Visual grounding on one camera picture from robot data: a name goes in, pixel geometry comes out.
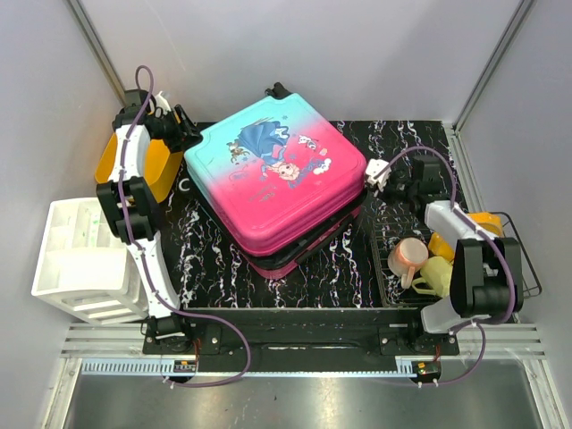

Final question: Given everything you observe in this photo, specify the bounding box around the teal and pink kids suitcase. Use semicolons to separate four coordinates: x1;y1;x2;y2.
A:
184;82;366;279

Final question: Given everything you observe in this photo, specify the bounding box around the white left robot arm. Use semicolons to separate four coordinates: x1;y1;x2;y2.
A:
96;88;202;354

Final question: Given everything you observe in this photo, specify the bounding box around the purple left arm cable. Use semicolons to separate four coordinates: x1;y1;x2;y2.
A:
118;65;254;389

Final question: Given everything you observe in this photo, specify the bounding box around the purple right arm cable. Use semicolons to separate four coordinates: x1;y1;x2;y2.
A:
379;146;515;389

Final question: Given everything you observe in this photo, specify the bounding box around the white compartment organizer box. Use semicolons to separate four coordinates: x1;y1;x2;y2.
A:
31;198;148;325

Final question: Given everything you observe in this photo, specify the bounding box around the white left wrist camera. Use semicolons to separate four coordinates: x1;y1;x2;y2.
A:
149;91;172;117

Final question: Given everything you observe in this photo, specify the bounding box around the pink plastic cup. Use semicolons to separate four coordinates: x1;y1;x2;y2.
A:
388;238;429;289

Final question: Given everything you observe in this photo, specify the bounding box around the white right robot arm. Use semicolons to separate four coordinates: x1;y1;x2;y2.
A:
366;152;524;355

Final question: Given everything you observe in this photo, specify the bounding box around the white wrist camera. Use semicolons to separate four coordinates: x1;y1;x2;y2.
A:
149;91;172;117
365;159;391;191

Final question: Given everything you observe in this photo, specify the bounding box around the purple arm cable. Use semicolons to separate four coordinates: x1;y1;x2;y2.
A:
118;65;254;389
379;146;515;389

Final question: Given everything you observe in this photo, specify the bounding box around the aluminium slotted rail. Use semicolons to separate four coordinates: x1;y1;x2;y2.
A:
62;324;545;378

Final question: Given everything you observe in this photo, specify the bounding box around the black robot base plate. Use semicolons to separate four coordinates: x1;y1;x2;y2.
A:
139;308;459;357

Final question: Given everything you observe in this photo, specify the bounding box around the black wire dish rack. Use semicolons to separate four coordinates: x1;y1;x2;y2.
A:
369;210;544;309

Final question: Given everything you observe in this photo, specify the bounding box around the orange plastic basket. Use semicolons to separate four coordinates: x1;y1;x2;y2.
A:
95;114;182;205

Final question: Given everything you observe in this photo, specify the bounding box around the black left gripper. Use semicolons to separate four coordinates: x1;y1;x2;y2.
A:
155;106;208;154

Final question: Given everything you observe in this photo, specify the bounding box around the yellow-green plastic cup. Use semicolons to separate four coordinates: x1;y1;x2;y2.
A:
411;257;453;298

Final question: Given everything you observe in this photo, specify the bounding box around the black marble pattern mat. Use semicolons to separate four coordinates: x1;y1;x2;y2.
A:
160;119;470;309

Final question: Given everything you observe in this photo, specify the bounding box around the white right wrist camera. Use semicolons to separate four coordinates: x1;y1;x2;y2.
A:
365;159;391;191

